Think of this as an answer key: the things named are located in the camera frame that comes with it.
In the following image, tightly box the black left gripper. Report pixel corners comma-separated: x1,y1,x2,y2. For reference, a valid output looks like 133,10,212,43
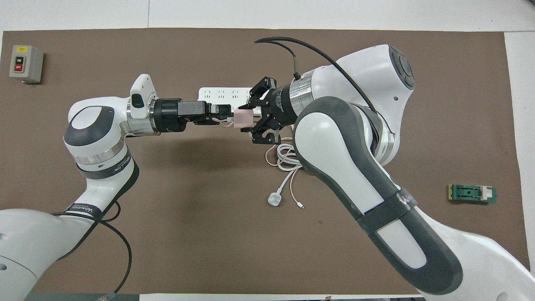
154,99,234,133

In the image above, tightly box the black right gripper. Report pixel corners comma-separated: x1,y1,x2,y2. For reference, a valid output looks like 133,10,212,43
240,77,295,145

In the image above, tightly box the pink charger adapter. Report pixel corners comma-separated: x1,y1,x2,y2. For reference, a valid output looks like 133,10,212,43
234,110,254,128

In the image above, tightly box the pink charging cable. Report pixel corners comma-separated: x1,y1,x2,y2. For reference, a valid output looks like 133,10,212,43
211,116,305,209

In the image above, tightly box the white power strip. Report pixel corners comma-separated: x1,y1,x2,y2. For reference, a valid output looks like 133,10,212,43
198,87,262,113

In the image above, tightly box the brown table mat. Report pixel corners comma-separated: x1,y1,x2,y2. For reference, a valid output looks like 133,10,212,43
0,28,528,296

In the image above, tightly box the white power strip cable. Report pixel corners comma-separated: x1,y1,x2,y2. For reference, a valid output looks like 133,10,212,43
267,143,303,207

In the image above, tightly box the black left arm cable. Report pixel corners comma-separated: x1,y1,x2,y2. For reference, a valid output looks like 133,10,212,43
52,201,133,301

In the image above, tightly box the grey on-off switch box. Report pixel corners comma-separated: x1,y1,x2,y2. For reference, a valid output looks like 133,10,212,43
9,45,44,85

